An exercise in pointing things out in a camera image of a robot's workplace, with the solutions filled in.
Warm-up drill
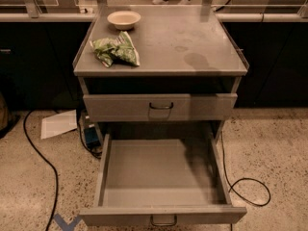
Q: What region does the green chip bag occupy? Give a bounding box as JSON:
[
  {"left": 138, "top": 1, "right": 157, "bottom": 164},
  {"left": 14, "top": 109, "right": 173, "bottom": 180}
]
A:
[{"left": 90, "top": 31, "right": 140, "bottom": 68}]

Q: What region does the blue box on floor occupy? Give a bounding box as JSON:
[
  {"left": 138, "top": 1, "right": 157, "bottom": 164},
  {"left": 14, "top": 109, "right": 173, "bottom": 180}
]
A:
[{"left": 84, "top": 127, "right": 100, "bottom": 148}]

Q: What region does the blue tape floor mark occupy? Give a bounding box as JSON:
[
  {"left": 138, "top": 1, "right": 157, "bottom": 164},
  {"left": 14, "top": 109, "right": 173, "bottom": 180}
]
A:
[{"left": 54, "top": 214, "right": 81, "bottom": 231}]

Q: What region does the black floor cable left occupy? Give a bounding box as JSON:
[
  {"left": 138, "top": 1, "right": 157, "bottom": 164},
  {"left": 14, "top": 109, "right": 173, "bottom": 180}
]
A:
[{"left": 22, "top": 110, "right": 60, "bottom": 231}]

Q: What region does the grey metal drawer cabinet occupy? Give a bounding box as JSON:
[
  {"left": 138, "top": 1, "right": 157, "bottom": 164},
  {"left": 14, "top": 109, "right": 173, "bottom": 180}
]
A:
[{"left": 74, "top": 6, "right": 248, "bottom": 136}]

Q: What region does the open grey middle drawer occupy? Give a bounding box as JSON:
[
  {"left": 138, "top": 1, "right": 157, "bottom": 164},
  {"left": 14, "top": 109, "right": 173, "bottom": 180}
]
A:
[{"left": 80, "top": 136, "right": 246, "bottom": 227}]

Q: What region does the closed grey upper drawer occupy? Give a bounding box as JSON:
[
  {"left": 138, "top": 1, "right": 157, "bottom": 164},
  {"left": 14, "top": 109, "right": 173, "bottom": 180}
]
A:
[{"left": 84, "top": 93, "right": 237, "bottom": 122}]

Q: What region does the white paper sheet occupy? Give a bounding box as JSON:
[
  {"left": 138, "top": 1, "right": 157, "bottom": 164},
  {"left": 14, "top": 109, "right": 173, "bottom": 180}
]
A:
[{"left": 40, "top": 110, "right": 77, "bottom": 140}]

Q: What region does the white paper bowl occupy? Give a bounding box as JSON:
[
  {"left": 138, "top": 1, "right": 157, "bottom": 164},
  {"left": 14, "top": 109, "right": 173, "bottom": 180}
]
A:
[{"left": 107, "top": 11, "right": 141, "bottom": 30}]

